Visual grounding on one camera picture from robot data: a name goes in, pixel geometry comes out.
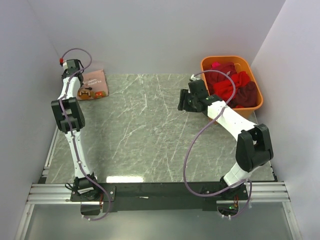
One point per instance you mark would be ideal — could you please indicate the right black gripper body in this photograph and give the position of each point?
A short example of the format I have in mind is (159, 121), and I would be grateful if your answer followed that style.
(190, 103)

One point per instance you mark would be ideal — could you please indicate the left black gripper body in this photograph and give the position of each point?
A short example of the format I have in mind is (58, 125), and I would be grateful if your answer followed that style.
(66, 72)

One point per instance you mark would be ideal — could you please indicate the pink t shirt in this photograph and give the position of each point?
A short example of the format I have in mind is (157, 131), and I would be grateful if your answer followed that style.
(94, 86)

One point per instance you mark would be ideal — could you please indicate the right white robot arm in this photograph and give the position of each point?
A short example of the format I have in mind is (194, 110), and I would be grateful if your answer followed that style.
(253, 141)

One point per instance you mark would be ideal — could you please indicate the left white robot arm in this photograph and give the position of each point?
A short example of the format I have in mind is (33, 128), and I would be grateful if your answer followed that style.
(70, 121)

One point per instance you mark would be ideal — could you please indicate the bright red t shirt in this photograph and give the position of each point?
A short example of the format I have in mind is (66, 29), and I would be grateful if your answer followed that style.
(222, 87)

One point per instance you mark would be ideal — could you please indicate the magenta garment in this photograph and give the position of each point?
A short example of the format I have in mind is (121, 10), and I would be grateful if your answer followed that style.
(215, 66)

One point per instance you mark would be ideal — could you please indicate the maroon t shirt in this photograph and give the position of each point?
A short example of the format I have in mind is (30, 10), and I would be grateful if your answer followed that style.
(245, 97)

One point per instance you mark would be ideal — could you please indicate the orange plastic basket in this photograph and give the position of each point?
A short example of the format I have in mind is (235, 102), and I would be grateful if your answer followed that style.
(230, 65)

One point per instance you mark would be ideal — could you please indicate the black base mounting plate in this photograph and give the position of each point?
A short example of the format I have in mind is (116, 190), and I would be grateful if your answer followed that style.
(143, 196)

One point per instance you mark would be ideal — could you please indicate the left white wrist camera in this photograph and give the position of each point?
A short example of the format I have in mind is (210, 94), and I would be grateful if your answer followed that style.
(63, 63)

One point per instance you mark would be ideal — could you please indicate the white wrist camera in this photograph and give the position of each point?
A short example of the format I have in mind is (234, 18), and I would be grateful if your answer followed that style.
(63, 63)
(193, 78)

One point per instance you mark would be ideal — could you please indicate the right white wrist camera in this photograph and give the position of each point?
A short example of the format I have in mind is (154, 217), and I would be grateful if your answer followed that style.
(193, 78)

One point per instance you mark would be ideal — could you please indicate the aluminium extrusion rail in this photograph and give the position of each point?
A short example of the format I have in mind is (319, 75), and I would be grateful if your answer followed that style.
(55, 194)

